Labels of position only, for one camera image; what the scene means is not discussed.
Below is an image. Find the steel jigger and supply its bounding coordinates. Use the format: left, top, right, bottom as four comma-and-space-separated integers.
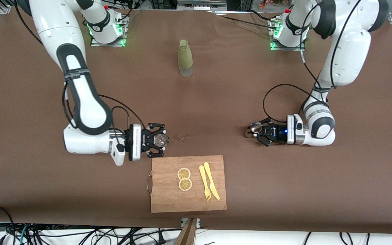
245, 121, 263, 138

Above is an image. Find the yellow plastic fork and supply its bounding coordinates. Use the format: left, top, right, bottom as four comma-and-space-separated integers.
199, 165, 212, 202

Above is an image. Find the wooden cutting board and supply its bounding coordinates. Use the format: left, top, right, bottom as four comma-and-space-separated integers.
147, 155, 227, 213

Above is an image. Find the yellow plastic knife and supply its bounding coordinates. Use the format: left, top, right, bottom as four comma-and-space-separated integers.
203, 162, 221, 200

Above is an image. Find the green sleeved glass bottle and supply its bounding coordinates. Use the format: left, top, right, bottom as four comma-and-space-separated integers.
178, 39, 194, 78

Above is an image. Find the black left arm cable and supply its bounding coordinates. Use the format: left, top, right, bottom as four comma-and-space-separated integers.
263, 0, 361, 124

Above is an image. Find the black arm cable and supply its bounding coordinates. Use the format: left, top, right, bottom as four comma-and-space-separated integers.
263, 0, 361, 124
14, 0, 146, 150

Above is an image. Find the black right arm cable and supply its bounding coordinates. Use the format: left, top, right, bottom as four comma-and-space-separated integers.
14, 0, 146, 150

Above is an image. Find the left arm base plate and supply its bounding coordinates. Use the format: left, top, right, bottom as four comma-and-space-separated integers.
270, 19, 306, 51

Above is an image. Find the wooden post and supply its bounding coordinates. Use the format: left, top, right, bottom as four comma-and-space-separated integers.
175, 218, 198, 245

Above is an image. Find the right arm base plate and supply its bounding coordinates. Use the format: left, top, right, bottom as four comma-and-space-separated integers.
91, 14, 128, 47

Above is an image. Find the black base power cable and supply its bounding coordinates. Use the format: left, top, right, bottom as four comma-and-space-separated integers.
213, 10, 280, 34

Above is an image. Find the green floor cable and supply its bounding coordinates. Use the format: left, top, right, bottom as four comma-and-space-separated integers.
19, 226, 30, 245

